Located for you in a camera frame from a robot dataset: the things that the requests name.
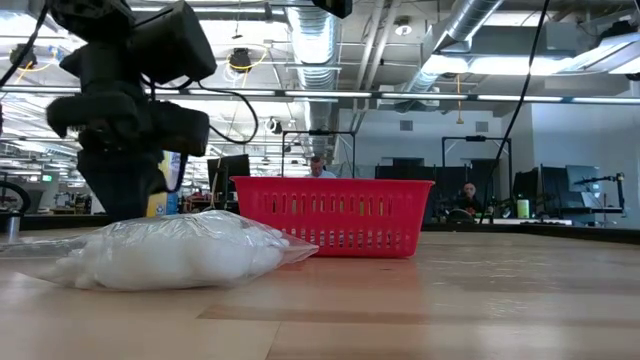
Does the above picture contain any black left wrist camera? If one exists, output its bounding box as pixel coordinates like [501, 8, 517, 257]
[130, 1, 219, 85]

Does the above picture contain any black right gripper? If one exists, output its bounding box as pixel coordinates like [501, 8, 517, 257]
[312, 0, 354, 20]

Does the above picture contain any black ceiling cord reel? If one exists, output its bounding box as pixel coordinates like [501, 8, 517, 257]
[227, 47, 254, 74]
[8, 42, 40, 71]

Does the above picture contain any silver ventilation duct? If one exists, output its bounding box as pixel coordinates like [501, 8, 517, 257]
[394, 0, 505, 109]
[285, 0, 347, 169]

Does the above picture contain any white vanity pack bag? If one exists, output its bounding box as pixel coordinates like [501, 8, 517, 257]
[0, 209, 321, 292]

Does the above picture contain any grey metal post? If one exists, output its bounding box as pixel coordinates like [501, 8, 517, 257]
[5, 213, 22, 246]

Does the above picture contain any red plastic slotted basket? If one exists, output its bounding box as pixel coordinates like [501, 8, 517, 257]
[230, 175, 435, 260]

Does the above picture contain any yellow disinfecting wipes canister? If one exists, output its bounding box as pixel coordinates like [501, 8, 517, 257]
[147, 152, 182, 218]

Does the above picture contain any black monitor back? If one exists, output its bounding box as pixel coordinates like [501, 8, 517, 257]
[512, 166, 569, 216]

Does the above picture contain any grey computer monitor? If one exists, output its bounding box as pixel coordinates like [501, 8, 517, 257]
[565, 164, 602, 210]

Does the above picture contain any rectangular ceiling light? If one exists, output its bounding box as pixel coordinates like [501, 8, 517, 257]
[422, 52, 584, 77]

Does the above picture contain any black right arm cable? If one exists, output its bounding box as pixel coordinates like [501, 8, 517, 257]
[478, 0, 551, 225]

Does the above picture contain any person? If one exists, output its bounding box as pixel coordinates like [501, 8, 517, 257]
[304, 155, 337, 180]
[457, 182, 484, 215]

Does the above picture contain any black computer monitor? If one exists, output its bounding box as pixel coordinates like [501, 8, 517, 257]
[206, 153, 251, 201]

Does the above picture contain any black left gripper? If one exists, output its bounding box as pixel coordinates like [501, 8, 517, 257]
[46, 44, 210, 224]

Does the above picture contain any black robot station frame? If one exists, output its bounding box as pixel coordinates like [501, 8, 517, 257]
[441, 134, 515, 201]
[280, 129, 358, 179]

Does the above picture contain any long linear light bar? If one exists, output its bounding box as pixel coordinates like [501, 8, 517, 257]
[0, 84, 640, 106]

